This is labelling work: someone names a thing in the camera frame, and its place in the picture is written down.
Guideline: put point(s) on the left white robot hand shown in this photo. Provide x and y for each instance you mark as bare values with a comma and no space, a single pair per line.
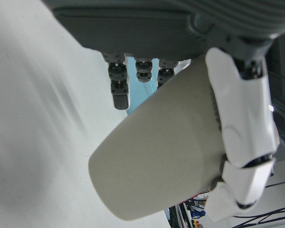
145,26

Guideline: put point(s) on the beige paper cup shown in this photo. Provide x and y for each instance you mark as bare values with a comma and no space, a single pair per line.
156,154

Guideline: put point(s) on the light blue plastic object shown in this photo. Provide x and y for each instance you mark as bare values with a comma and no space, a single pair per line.
137,95

